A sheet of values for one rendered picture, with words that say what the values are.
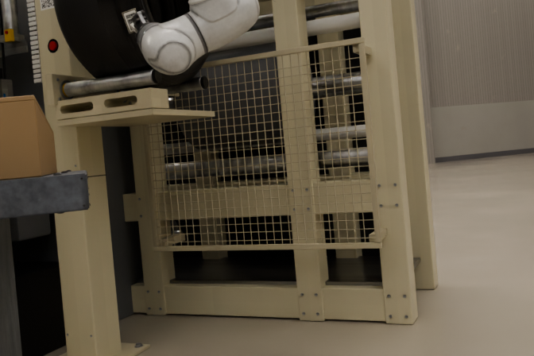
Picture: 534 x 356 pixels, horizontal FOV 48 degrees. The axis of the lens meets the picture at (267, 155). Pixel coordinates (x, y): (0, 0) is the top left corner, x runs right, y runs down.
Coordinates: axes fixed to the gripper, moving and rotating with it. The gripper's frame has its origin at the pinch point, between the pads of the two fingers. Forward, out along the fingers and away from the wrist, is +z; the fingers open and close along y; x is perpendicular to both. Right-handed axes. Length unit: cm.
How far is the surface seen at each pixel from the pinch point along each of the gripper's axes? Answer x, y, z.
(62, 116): -29.4, 21.2, 19.5
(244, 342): -8, 112, -9
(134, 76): -5.5, 14.6, 6.4
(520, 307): 87, 138, -34
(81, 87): -20.5, 15.2, 19.5
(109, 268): -38, 76, 16
